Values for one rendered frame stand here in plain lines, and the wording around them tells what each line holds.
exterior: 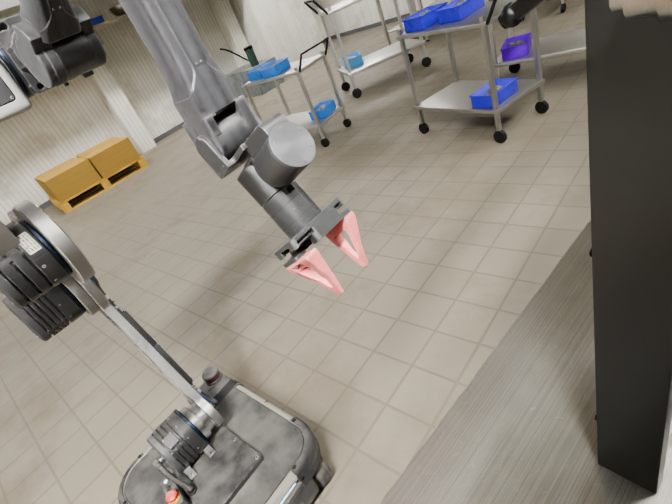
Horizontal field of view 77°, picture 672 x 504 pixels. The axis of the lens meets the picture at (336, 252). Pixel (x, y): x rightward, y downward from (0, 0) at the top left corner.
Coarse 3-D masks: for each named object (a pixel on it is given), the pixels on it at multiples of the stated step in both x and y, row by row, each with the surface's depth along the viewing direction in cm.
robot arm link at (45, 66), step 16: (32, 0) 58; (48, 0) 59; (64, 0) 61; (32, 16) 61; (48, 16) 61; (64, 16) 62; (80, 16) 66; (16, 32) 63; (32, 32) 62; (48, 32) 62; (64, 32) 64; (32, 48) 63; (48, 48) 65; (96, 48) 70; (32, 64) 67; (48, 64) 65; (48, 80) 67; (64, 80) 69
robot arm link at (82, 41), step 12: (72, 36) 67; (84, 36) 68; (60, 48) 66; (72, 48) 67; (84, 48) 68; (72, 60) 67; (84, 60) 69; (96, 60) 71; (72, 72) 69; (84, 72) 71
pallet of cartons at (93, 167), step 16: (112, 144) 610; (128, 144) 618; (80, 160) 597; (96, 160) 593; (112, 160) 607; (128, 160) 622; (144, 160) 636; (48, 176) 584; (64, 176) 573; (80, 176) 586; (96, 176) 599; (128, 176) 625; (48, 192) 605; (64, 192) 577; (80, 192) 589; (64, 208) 580
